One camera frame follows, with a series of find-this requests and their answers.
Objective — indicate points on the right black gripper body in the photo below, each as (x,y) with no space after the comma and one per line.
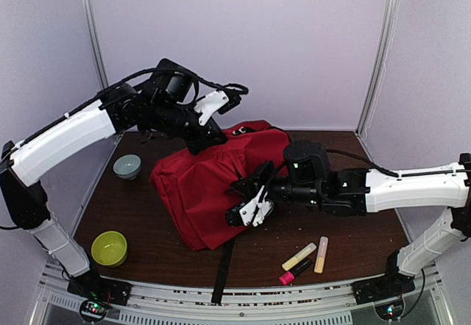
(253,182)

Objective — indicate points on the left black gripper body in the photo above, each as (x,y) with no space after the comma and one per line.
(193,142)

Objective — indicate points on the red student backpack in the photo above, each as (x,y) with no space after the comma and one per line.
(195,189)

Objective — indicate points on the yellow highlighter pen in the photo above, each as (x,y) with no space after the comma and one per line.
(299,256)

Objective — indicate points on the black pink highlighter pen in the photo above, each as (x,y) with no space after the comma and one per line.
(289,276)

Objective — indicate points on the peach highlighter pen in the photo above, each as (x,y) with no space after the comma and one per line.
(321,255)

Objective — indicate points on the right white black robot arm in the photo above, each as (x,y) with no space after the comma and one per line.
(305,177)

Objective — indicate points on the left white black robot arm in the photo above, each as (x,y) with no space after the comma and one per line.
(170,99)

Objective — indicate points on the pale green patterned ceramic bowl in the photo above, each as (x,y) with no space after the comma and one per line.
(127,167)

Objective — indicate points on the lime green plastic bowl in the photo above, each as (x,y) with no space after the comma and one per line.
(109,249)

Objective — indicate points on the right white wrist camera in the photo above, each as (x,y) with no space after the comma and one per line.
(251,212)

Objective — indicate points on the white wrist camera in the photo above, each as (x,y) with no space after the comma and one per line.
(251,212)
(217,101)

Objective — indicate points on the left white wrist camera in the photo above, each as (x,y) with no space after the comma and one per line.
(217,101)

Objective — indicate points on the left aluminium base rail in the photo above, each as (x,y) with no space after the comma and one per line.
(96,159)

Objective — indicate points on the front aluminium frame rail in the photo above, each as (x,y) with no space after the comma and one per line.
(323,303)

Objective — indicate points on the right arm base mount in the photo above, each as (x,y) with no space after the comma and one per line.
(386,293)

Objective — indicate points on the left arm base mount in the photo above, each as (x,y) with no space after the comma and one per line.
(99,298)

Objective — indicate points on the right aluminium corner post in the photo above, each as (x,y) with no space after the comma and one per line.
(379,67)

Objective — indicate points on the aluminium corner post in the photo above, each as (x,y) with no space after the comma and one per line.
(379,67)
(99,63)

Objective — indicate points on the left aluminium corner post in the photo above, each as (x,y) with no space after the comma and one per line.
(99,63)

